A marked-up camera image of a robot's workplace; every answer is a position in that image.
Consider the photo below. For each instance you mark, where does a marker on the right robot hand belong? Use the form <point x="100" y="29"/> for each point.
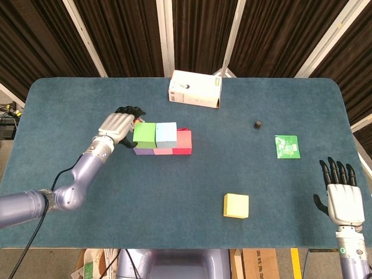
<point x="346" y="205"/>

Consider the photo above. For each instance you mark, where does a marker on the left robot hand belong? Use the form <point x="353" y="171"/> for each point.
<point x="116" y="126"/>

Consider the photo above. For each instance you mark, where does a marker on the green foam cube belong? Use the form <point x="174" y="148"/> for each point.
<point x="144" y="133"/>

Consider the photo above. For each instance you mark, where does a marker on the purple foam cube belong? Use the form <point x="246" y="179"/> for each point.
<point x="143" y="151"/>

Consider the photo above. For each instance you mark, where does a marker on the light blue foam cube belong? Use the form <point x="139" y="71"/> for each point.
<point x="166" y="133"/>

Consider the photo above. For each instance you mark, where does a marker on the pink foam cube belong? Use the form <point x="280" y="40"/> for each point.
<point x="162" y="151"/>

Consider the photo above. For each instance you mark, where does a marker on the red foam cube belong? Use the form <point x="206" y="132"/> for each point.
<point x="184" y="142"/>

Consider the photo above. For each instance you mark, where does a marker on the yellow foam cube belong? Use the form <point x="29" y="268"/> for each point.
<point x="236" y="206"/>

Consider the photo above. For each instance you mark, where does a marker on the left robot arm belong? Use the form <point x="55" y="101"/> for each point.
<point x="78" y="180"/>

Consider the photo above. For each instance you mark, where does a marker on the red ribbon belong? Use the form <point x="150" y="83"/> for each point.
<point x="182" y="129"/>

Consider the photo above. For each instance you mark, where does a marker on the yellow strip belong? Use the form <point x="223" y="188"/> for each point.
<point x="296" y="261"/>

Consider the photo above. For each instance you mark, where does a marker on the green foil packet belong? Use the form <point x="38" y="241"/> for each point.
<point x="287" y="146"/>

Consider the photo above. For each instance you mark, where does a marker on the white cardboard box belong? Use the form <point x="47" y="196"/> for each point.
<point x="194" y="90"/>

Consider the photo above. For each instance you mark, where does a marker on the teal felt table cover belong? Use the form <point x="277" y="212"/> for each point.
<point x="145" y="209"/>

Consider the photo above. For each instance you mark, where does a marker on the dark brown curtain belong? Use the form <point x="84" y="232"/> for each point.
<point x="130" y="35"/>

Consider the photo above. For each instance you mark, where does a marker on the brown cardboard box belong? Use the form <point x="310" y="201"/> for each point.
<point x="258" y="264"/>

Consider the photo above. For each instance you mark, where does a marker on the small black cap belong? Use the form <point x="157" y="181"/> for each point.
<point x="257" y="125"/>

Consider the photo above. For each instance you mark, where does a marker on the white paper bag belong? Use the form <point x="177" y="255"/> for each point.
<point x="93" y="264"/>

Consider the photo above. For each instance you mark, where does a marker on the grey-blue robot torso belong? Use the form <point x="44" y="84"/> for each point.
<point x="180" y="264"/>

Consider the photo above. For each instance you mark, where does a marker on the white frame post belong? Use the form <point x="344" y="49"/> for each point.
<point x="84" y="37"/>
<point x="361" y="122"/>
<point x="234" y="29"/>
<point x="10" y="96"/>
<point x="328" y="37"/>
<point x="164" y="35"/>

